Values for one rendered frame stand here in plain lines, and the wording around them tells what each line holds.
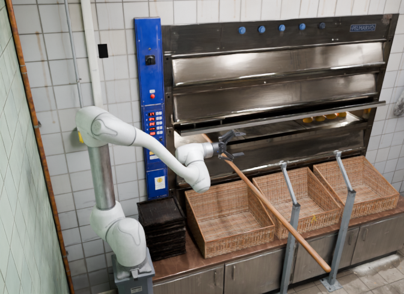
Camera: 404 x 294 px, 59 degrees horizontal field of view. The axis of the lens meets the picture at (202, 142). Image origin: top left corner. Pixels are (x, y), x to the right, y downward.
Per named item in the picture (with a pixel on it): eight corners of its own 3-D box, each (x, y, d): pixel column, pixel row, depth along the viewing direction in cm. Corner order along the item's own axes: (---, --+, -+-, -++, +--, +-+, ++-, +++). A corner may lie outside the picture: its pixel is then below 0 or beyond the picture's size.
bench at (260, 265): (131, 284, 306) (125, 231, 280) (359, 221, 382) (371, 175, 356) (145, 343, 259) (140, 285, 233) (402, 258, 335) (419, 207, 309)
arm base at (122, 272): (118, 287, 180) (116, 278, 177) (113, 255, 199) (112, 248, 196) (154, 278, 185) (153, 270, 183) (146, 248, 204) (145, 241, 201)
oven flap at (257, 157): (176, 184, 277) (173, 158, 275) (362, 147, 334) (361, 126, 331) (178, 185, 273) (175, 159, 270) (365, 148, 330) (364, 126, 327)
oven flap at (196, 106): (174, 122, 254) (171, 93, 251) (374, 94, 310) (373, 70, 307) (176, 122, 250) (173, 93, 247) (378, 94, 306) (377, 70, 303)
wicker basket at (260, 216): (183, 218, 294) (183, 190, 281) (246, 205, 311) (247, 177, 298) (204, 260, 253) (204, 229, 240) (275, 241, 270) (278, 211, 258)
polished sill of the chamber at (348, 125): (172, 155, 273) (172, 150, 271) (362, 123, 330) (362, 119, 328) (175, 159, 268) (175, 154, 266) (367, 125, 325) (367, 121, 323)
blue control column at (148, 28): (118, 171, 471) (98, -7, 374) (131, 169, 476) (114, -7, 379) (154, 281, 309) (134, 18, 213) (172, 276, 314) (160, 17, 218)
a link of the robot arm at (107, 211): (107, 251, 192) (86, 231, 205) (132, 237, 202) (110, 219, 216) (87, 118, 157) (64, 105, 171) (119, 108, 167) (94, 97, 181)
